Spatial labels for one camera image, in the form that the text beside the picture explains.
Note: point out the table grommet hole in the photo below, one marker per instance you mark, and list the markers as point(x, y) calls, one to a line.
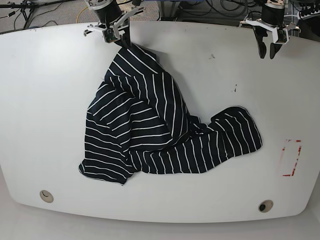
point(46, 196)
point(265, 206)

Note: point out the navy white striped T-shirt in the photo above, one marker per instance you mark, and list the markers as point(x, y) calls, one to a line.
point(139, 122)

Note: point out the right table grommet hole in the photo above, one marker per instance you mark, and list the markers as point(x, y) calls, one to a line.
point(265, 206)

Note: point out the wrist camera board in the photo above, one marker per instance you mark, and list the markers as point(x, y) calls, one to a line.
point(109, 35)
point(282, 36)

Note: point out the left table grommet hole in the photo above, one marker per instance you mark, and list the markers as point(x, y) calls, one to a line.
point(46, 196)

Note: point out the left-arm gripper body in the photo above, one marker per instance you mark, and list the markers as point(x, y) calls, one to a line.
point(272, 18)

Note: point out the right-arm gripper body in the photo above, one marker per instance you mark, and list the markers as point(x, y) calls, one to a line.
point(110, 15)

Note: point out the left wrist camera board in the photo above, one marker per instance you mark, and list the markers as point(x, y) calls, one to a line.
point(282, 36)

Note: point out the red tape rectangle marking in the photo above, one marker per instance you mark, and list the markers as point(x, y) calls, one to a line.
point(289, 158)

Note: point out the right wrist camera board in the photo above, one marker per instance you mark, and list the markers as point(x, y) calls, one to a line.
point(109, 35)

